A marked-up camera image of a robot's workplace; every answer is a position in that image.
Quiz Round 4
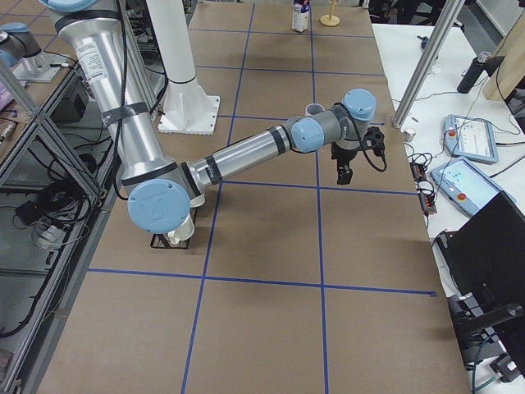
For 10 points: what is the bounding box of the white ribbed cup on rack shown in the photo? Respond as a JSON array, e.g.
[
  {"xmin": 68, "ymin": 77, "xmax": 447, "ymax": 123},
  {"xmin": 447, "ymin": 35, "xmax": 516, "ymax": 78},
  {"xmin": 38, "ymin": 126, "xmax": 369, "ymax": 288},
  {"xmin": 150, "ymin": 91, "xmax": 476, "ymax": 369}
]
[{"xmin": 190, "ymin": 194, "xmax": 205, "ymax": 208}]

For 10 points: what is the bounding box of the black bottle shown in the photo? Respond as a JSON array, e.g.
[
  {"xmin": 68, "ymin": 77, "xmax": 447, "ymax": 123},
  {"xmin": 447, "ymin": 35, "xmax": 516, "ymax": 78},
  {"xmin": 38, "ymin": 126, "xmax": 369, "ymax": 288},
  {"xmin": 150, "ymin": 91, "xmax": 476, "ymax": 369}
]
[{"xmin": 456, "ymin": 51, "xmax": 491, "ymax": 94}]

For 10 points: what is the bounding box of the black laptop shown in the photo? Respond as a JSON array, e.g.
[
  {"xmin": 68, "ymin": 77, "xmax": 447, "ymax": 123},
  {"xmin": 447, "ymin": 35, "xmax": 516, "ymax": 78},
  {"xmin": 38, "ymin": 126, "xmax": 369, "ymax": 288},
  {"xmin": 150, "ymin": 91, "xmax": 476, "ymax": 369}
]
[{"xmin": 437, "ymin": 191, "xmax": 524, "ymax": 354}]

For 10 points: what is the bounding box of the aluminium frame post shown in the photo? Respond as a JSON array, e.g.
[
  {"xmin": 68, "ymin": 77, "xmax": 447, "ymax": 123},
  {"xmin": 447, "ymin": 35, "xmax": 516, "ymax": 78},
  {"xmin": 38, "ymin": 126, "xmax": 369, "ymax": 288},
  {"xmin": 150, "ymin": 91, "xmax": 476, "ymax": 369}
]
[{"xmin": 392, "ymin": 0, "xmax": 465, "ymax": 129}]

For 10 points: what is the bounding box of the wooden mug tree stand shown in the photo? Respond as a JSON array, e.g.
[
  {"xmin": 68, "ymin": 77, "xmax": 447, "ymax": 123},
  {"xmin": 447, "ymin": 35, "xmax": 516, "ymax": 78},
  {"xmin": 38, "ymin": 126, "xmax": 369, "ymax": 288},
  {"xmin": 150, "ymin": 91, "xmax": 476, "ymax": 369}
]
[{"xmin": 319, "ymin": 0, "xmax": 340, "ymax": 27}]

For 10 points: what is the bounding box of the white mug with handle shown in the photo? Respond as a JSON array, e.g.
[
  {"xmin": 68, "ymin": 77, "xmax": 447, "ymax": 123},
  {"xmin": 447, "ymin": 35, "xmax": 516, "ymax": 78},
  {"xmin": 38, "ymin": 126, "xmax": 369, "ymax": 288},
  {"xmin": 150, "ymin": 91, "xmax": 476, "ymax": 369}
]
[{"xmin": 167, "ymin": 215, "xmax": 194, "ymax": 245}]

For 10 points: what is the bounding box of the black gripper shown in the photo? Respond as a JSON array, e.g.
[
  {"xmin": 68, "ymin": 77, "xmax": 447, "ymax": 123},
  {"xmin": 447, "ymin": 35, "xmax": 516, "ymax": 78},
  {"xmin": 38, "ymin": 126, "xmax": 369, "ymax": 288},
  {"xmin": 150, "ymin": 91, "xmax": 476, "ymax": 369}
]
[{"xmin": 331, "ymin": 143, "xmax": 358, "ymax": 185}]

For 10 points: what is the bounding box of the white ribbed cup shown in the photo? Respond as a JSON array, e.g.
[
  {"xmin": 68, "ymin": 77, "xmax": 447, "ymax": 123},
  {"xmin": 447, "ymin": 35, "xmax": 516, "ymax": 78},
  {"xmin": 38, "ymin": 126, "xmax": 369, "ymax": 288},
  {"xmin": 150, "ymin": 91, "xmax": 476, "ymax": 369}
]
[
  {"xmin": 305, "ymin": 103, "xmax": 325, "ymax": 117},
  {"xmin": 190, "ymin": 194, "xmax": 205, "ymax": 208}
]

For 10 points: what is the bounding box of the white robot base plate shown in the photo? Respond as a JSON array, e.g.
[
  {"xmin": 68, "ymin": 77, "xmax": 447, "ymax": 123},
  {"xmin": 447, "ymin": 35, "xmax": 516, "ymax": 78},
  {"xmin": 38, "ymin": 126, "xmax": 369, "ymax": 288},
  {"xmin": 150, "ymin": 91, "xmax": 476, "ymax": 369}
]
[{"xmin": 147, "ymin": 0, "xmax": 221, "ymax": 135}]

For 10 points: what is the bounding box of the black box under table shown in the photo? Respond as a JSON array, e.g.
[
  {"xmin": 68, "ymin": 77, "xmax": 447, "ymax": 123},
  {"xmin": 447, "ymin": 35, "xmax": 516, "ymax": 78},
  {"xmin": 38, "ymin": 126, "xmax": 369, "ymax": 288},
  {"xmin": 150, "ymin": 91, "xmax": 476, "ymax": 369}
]
[{"xmin": 51, "ymin": 78, "xmax": 89, "ymax": 123}]

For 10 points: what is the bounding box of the blue milk carton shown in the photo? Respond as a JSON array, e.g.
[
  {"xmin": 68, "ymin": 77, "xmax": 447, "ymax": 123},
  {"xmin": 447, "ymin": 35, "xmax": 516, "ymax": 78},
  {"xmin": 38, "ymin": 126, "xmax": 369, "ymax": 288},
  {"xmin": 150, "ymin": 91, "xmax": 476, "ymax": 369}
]
[{"xmin": 291, "ymin": 0, "xmax": 310, "ymax": 33}]

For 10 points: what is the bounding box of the black wire cup rack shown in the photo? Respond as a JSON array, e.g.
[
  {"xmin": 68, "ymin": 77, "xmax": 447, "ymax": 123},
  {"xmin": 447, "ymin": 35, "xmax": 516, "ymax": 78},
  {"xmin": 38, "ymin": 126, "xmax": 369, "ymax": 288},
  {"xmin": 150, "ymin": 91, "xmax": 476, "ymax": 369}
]
[{"xmin": 149, "ymin": 208, "xmax": 199, "ymax": 250}]

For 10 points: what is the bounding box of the black power strip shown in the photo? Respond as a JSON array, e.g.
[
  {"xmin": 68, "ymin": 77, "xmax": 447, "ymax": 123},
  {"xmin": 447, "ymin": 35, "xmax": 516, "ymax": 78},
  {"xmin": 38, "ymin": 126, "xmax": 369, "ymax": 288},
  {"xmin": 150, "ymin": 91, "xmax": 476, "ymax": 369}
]
[{"xmin": 409, "ymin": 163, "xmax": 437, "ymax": 217}]

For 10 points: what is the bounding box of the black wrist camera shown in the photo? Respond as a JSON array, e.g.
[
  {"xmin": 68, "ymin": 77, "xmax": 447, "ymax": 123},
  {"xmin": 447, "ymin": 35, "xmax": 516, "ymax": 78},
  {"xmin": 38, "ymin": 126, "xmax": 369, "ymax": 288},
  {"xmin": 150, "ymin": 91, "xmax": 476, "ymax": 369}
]
[{"xmin": 365, "ymin": 126, "xmax": 385, "ymax": 157}]

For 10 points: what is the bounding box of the teach pendant far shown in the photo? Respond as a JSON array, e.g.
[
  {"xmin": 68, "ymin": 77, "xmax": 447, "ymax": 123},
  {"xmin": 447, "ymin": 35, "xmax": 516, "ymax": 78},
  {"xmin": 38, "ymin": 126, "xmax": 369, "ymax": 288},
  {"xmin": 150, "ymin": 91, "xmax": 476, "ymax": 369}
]
[{"xmin": 443, "ymin": 114, "xmax": 499, "ymax": 164}]

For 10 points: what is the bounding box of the teach pendant near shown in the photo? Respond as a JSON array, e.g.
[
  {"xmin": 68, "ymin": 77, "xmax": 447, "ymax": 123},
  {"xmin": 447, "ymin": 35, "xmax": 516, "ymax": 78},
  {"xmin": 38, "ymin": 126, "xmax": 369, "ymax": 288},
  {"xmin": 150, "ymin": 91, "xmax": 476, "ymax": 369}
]
[{"xmin": 431, "ymin": 157, "xmax": 504, "ymax": 217}]

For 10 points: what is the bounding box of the teach pendant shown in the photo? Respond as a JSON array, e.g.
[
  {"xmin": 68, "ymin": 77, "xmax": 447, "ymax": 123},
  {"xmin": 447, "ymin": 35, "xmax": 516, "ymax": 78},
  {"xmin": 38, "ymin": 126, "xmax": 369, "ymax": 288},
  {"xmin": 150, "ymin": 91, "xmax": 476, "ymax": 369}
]
[
  {"xmin": 431, "ymin": 157, "xmax": 504, "ymax": 217},
  {"xmin": 443, "ymin": 114, "xmax": 499, "ymax": 164}
]

